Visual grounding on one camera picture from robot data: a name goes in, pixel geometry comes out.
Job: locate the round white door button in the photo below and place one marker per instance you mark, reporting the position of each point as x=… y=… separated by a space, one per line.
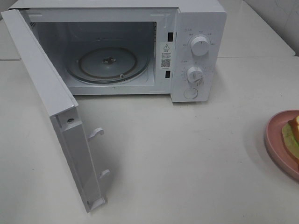
x=190 y=93

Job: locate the white timer knob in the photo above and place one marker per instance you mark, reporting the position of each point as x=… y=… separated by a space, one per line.
x=195 y=76

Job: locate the white microwave door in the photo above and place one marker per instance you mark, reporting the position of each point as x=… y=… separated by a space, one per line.
x=61 y=107

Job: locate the pink round plate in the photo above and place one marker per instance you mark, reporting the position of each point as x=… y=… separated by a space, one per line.
x=275 y=146

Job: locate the white bread sandwich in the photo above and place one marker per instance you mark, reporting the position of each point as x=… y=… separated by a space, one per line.
x=290 y=133

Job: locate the glass microwave turntable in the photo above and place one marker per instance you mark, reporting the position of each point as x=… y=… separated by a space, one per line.
x=107 y=65

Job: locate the white microwave oven body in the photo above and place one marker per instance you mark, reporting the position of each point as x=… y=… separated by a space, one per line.
x=162 y=29

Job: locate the upper white power knob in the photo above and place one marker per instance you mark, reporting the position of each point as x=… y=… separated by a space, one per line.
x=200 y=45

